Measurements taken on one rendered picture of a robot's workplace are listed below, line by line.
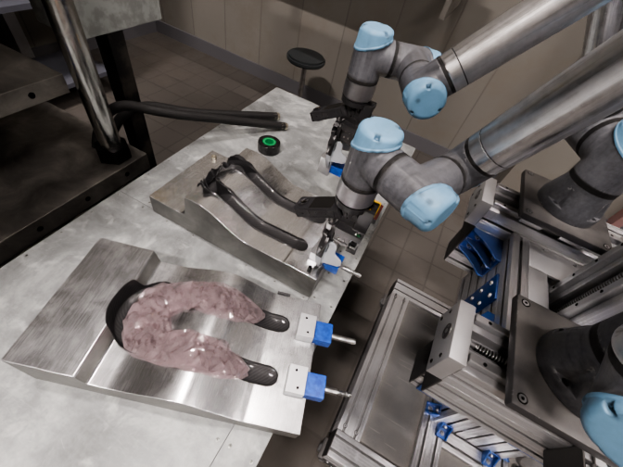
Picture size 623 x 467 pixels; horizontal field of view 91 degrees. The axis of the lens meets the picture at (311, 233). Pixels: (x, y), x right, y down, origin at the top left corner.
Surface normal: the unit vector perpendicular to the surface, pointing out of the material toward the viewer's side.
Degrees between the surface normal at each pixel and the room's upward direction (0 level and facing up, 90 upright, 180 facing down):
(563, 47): 90
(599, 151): 90
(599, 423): 96
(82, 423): 0
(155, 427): 0
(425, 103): 90
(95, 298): 0
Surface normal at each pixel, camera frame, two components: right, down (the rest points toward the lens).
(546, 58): -0.47, 0.63
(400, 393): 0.18, -0.62
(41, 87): 0.88, 0.45
